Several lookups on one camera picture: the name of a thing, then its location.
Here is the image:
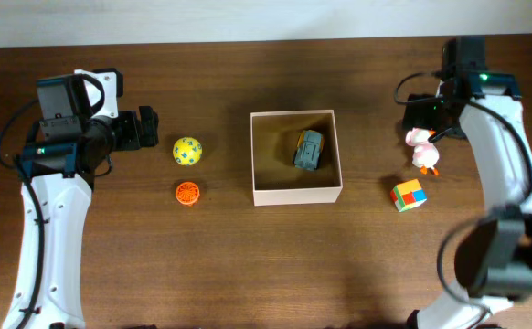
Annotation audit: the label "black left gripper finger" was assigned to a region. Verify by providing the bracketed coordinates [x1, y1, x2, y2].
[139, 125, 159, 147]
[139, 106, 159, 124]

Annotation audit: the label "white duck toy pink hat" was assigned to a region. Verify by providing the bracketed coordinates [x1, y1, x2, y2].
[405, 128, 440, 176]

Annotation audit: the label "yellow ball blue letters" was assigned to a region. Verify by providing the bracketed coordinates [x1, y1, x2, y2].
[172, 136, 203, 166]

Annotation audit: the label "multicolour puzzle cube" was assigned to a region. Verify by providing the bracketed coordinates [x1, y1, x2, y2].
[390, 179, 427, 212]

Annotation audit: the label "yellow and grey toy truck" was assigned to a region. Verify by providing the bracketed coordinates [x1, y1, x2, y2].
[293, 130, 325, 171]

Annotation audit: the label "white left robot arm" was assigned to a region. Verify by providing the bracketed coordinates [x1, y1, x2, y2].
[3, 68, 159, 328]

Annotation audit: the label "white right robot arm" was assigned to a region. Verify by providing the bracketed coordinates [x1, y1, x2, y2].
[395, 37, 532, 328]

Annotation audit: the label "orange lattice ball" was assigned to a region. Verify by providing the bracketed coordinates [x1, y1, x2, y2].
[175, 181, 200, 207]

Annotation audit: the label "beige open cardboard box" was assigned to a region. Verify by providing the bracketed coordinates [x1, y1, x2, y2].
[250, 110, 343, 207]

